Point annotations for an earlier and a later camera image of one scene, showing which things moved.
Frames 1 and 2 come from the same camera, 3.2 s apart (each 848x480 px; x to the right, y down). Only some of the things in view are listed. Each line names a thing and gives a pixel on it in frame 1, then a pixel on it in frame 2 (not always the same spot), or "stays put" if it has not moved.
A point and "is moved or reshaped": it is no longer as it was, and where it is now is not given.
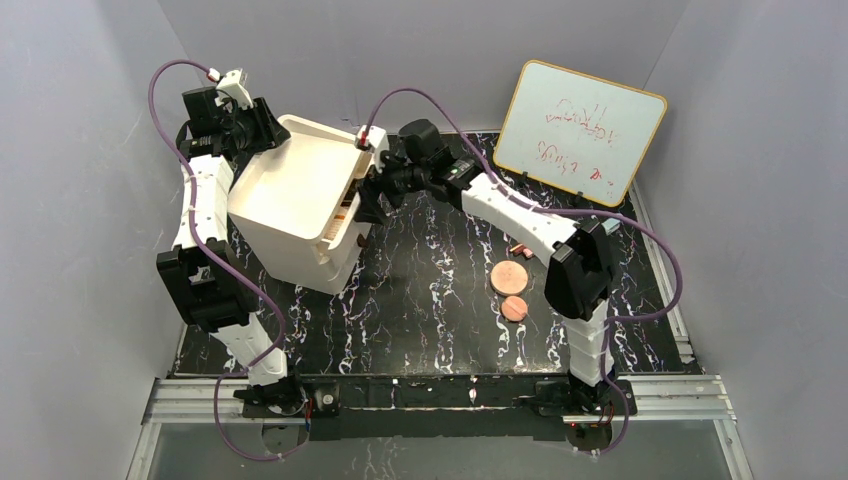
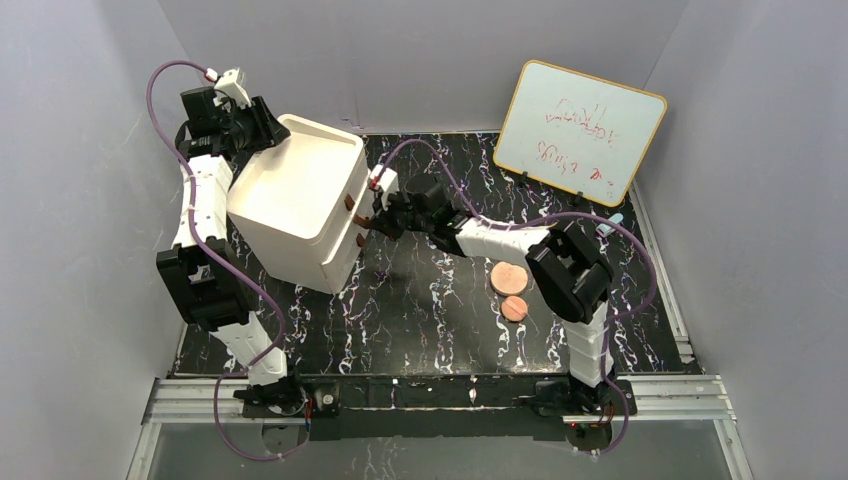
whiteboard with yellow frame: (577, 131) stays put
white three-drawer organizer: (296, 206) stays put
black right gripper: (382, 179) to (387, 212)
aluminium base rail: (691, 399) stays put
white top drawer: (350, 208) is moved or reshaped
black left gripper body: (263, 124) stays put
